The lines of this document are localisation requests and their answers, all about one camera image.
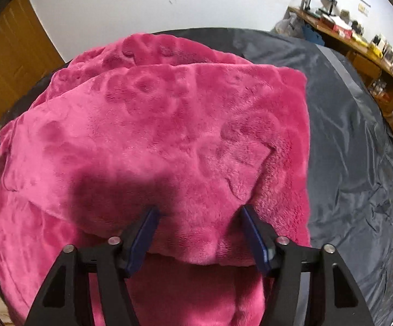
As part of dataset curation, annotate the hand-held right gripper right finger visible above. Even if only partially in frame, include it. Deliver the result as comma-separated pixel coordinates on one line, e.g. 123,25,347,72
240,204,375,326

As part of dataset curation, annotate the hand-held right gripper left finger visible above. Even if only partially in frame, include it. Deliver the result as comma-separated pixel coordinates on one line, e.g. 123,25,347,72
24,207,160,326

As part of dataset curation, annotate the pink fleece garment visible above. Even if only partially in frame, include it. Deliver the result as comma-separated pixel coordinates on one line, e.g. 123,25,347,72
0,33,312,326

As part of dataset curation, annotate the wooden door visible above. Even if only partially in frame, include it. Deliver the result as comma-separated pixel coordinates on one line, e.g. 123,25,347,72
0,0,65,123

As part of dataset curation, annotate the dark grey bed cover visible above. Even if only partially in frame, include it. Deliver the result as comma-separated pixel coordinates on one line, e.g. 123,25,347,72
0,27,393,326

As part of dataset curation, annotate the wooden desk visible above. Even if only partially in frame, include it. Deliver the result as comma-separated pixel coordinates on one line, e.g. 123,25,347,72
287,6,393,124

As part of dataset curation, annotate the white plastic bag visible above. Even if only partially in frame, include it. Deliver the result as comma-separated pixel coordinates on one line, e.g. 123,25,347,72
275,11,306,38

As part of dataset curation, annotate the red box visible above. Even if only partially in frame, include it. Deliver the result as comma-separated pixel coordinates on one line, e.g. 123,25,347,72
319,14,353,36

